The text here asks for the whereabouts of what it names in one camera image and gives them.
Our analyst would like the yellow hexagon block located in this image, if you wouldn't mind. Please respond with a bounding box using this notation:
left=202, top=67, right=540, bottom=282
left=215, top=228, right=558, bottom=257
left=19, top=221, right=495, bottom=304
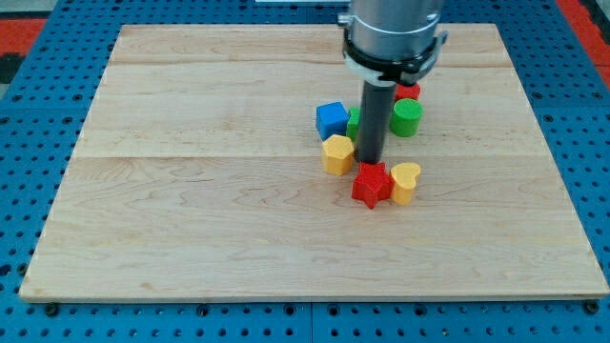
left=321, top=134, right=355, bottom=175

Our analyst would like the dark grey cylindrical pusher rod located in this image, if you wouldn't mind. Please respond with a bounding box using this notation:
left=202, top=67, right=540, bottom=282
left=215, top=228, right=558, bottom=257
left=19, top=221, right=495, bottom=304
left=356, top=82, right=397, bottom=164

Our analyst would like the green cylinder block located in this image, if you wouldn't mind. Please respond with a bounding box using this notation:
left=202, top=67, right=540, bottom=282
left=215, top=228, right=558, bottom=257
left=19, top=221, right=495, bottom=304
left=390, top=98, right=423, bottom=137

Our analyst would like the red block behind rod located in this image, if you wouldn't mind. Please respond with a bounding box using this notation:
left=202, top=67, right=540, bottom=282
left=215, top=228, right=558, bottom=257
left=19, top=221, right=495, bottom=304
left=395, top=84, right=421, bottom=101

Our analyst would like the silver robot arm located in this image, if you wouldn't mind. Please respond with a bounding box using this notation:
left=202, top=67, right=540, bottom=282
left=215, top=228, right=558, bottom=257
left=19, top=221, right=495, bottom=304
left=337, top=0, right=448, bottom=164

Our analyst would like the blue cube block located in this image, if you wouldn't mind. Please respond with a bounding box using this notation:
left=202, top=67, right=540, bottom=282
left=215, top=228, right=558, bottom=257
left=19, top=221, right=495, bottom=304
left=315, top=102, right=349, bottom=140

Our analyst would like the red star block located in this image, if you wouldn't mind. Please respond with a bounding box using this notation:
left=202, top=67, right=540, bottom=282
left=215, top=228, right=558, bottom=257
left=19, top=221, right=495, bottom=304
left=351, top=162, right=394, bottom=210

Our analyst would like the yellow heart block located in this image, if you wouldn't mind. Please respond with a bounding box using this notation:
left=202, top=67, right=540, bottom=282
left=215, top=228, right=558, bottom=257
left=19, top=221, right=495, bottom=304
left=390, top=162, right=421, bottom=205

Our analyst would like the green star block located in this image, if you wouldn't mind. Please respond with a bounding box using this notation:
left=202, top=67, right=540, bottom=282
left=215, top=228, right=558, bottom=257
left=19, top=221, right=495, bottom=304
left=346, top=107, right=360, bottom=142

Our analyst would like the wooden board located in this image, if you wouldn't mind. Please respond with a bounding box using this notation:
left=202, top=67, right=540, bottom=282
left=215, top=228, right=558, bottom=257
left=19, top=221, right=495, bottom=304
left=19, top=24, right=609, bottom=303

